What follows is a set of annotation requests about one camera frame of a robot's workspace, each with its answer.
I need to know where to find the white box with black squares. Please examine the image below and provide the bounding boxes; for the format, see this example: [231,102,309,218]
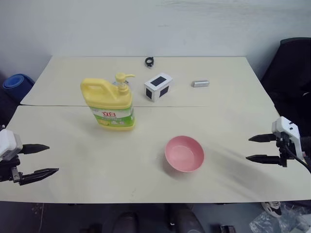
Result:
[143,72,175,102]

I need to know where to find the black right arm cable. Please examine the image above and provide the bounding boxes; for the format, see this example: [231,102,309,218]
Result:
[286,143,311,175]

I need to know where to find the black office chair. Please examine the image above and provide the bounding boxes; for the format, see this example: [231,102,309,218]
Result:
[259,37,311,139]

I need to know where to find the rolled blue foam mat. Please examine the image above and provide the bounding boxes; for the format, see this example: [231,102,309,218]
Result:
[2,74,35,102]

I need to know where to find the clear plastic bag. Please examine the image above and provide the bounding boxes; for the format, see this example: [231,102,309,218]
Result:
[249,203,311,233]

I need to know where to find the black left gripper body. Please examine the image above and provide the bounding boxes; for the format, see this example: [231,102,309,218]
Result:
[0,155,23,186]

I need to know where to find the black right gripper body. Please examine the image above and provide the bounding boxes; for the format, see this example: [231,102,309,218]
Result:
[275,132,293,168]

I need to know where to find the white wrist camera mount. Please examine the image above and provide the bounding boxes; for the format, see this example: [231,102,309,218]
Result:
[271,116,305,162]
[0,129,24,161]

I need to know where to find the small silver metal block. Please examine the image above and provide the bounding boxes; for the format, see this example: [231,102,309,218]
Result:
[190,79,210,88]

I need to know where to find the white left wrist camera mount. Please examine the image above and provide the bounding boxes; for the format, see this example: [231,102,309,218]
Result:
[0,129,24,161]

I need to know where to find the white and black sneaker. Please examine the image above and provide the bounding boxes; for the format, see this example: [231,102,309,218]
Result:
[261,201,284,217]

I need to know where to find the pink bowl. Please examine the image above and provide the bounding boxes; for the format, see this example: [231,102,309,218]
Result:
[164,135,206,173]

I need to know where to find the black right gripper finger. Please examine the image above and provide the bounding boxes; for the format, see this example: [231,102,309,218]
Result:
[245,154,281,166]
[248,133,278,144]

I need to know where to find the yellow detergent bottle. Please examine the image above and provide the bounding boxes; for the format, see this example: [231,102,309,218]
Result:
[80,72,136,132]

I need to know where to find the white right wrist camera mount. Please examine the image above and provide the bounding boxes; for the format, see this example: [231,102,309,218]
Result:
[271,116,305,162]

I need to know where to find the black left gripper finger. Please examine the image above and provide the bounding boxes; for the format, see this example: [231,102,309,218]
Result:
[19,167,60,186]
[17,143,51,155]

